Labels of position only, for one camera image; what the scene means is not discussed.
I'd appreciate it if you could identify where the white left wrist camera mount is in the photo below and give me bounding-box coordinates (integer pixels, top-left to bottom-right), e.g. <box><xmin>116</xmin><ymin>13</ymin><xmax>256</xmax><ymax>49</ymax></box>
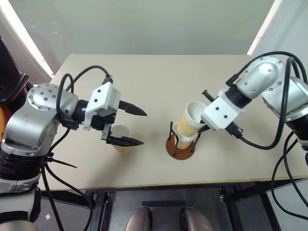
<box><xmin>83</xmin><ymin>82</ymin><xmax>121</xmax><ymax>131</ymax></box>

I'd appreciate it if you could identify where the dark rounded shape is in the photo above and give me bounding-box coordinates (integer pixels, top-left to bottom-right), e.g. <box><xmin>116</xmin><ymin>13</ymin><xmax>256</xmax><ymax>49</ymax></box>
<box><xmin>126</xmin><ymin>206</ymin><xmax>153</xmax><ymax>231</ymax></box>

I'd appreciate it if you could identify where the black hanging cable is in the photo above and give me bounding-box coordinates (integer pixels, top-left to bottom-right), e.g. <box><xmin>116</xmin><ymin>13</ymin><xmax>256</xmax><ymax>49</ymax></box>
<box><xmin>271</xmin><ymin>131</ymin><xmax>308</xmax><ymax>231</ymax></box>
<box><xmin>42</xmin><ymin>125</ymin><xmax>95</xmax><ymax>231</ymax></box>

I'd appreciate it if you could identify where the silver robot body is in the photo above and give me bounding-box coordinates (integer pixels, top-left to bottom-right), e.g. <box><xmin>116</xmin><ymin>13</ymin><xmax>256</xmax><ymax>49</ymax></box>
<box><xmin>0</xmin><ymin>178</ymin><xmax>42</xmax><ymax>231</ymax></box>

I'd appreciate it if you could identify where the tan ribbed paper cup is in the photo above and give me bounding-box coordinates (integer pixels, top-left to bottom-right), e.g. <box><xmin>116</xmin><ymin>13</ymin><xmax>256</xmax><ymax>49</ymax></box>
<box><xmin>111</xmin><ymin>124</ymin><xmax>133</xmax><ymax>154</ymax></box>
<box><xmin>177</xmin><ymin>133</ymin><xmax>197</xmax><ymax>150</ymax></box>
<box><xmin>176</xmin><ymin>101</ymin><xmax>207</xmax><ymax>136</ymax></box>

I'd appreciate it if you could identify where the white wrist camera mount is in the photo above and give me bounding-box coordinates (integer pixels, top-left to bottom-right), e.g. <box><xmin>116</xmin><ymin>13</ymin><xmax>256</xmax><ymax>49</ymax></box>
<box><xmin>83</xmin><ymin>82</ymin><xmax>121</xmax><ymax>131</ymax></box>
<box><xmin>200</xmin><ymin>89</ymin><xmax>246</xmax><ymax>132</ymax></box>

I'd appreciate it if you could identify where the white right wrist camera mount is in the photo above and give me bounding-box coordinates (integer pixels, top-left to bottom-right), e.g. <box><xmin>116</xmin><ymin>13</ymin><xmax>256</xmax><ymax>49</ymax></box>
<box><xmin>200</xmin><ymin>89</ymin><xmax>246</xmax><ymax>132</ymax></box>

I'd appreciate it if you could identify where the black zip tie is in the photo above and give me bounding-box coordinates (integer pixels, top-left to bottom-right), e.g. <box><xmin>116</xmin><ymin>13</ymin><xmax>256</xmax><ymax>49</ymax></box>
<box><xmin>47</xmin><ymin>157</ymin><xmax>77</xmax><ymax>169</ymax></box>

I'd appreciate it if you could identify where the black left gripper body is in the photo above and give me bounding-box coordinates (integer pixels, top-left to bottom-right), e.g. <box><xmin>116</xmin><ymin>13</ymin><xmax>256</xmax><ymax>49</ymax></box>
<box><xmin>91</xmin><ymin>112</ymin><xmax>116</xmax><ymax>132</ymax></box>

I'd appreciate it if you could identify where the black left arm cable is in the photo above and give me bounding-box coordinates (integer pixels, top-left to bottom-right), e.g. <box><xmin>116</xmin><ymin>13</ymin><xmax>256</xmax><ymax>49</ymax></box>
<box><xmin>55</xmin><ymin>65</ymin><xmax>114</xmax><ymax>132</ymax></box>

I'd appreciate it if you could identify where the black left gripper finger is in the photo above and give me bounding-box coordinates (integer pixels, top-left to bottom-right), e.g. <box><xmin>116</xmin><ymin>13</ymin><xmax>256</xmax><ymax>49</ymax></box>
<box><xmin>117</xmin><ymin>100</ymin><xmax>148</xmax><ymax>117</ymax></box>
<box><xmin>100</xmin><ymin>123</ymin><xmax>145</xmax><ymax>147</ymax></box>

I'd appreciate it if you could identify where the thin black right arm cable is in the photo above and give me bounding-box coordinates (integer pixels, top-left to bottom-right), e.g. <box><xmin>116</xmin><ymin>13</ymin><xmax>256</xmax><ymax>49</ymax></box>
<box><xmin>225</xmin><ymin>51</ymin><xmax>308</xmax><ymax>87</ymax></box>

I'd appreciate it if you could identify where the black metal table frame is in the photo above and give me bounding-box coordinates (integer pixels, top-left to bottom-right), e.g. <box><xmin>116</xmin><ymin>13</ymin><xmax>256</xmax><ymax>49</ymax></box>
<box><xmin>38</xmin><ymin>178</ymin><xmax>308</xmax><ymax>231</ymax></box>

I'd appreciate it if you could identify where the black and orange object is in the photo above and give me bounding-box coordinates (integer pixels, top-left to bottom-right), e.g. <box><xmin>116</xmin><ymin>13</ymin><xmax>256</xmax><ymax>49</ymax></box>
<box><xmin>0</xmin><ymin>36</ymin><xmax>30</xmax><ymax>142</ymax></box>

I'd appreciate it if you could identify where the wire cup holder brown base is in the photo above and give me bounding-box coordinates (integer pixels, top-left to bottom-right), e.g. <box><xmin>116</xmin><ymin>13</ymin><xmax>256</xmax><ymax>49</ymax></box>
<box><xmin>166</xmin><ymin>121</ymin><xmax>201</xmax><ymax>161</ymax></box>

